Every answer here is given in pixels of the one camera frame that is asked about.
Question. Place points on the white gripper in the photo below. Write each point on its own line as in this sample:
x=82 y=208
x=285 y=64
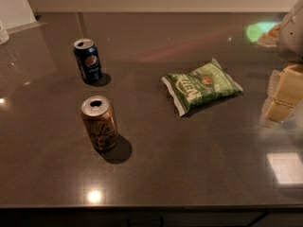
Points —
x=292 y=37

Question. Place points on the green jalapeno chip bag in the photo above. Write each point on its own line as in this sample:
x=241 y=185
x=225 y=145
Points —
x=207 y=83

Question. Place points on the orange soda can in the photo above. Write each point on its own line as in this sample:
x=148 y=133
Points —
x=99 y=120

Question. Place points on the blue Pepsi can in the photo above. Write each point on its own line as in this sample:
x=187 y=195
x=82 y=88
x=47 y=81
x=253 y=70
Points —
x=86 y=54

